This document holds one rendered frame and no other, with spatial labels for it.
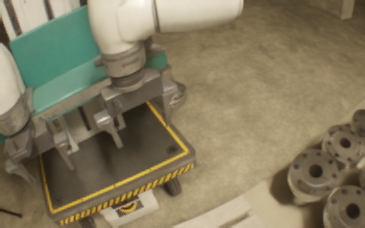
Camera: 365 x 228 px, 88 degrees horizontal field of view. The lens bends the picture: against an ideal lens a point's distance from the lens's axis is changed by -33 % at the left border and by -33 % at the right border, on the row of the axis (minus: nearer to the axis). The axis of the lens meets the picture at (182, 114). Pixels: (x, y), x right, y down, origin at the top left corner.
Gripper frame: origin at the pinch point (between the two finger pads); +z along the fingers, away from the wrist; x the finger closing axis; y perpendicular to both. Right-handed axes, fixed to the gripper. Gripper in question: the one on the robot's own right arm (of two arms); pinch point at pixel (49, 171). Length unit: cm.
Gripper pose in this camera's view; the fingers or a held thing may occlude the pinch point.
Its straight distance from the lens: 65.8
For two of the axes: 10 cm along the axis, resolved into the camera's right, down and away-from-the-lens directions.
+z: 1.0, 7.4, 6.7
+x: -8.6, 4.0, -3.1
